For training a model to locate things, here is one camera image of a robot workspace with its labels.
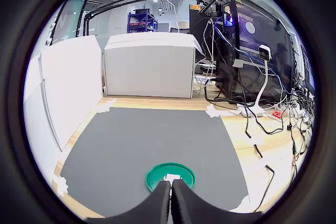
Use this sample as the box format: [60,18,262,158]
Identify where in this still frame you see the small white plastic terminal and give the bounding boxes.
[164,173,182,183]

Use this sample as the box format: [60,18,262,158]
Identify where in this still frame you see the round green lid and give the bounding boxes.
[145,162,196,193]

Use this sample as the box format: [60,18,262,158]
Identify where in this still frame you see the white tape piece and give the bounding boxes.
[237,195,250,209]
[258,155,270,168]
[52,176,69,197]
[206,103,234,119]
[96,98,118,114]
[248,136,264,146]

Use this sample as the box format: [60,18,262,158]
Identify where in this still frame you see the dark grey mat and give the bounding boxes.
[61,107,249,219]

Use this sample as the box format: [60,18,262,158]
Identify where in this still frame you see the white folded partition board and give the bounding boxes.
[103,31,204,99]

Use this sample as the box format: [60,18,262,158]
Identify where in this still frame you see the black glass computer tower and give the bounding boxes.
[214,0,295,104]

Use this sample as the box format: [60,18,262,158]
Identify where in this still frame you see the blue metal shelf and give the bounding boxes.
[128,8,158,33]

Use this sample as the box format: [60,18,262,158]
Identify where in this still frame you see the teal roll-up banner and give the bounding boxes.
[44,0,91,46]

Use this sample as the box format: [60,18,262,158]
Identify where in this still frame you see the long black camera cable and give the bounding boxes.
[245,104,276,214]

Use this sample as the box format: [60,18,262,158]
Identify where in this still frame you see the tangle of thin cables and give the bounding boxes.
[286,87,317,183]

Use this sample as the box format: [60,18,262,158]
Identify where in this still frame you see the blue cable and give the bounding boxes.
[214,22,293,96]

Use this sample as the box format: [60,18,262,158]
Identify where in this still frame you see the white gooseneck camera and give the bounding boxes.
[236,45,272,118]

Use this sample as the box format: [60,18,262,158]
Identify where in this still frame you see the white overhead camera cable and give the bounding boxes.
[160,0,181,33]

